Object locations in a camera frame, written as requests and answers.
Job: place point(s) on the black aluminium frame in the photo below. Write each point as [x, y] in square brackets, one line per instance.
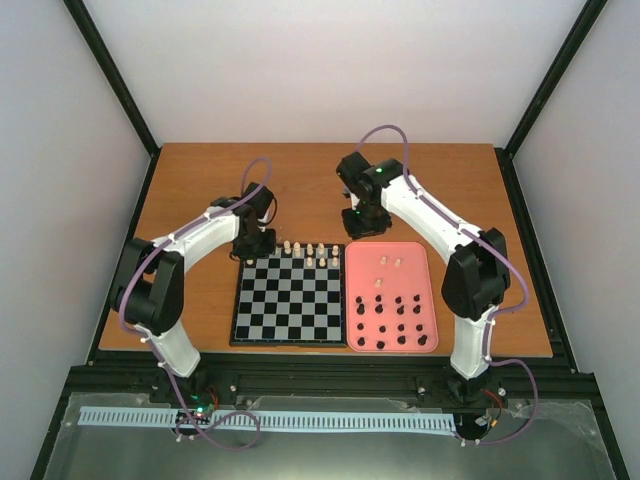
[558, 377]

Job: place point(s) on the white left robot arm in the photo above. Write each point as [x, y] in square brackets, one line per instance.
[148, 289]

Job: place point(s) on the light blue cable duct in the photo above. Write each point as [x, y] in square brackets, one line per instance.
[272, 421]

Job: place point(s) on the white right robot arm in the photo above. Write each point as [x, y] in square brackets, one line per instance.
[476, 276]

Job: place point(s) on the black white chessboard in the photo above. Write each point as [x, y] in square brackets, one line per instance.
[281, 301]

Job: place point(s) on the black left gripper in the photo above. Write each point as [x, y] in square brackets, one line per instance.
[268, 249]

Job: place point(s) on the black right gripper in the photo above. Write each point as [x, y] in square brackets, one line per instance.
[354, 232]

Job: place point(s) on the pink piece tray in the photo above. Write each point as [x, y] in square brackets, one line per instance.
[388, 328]

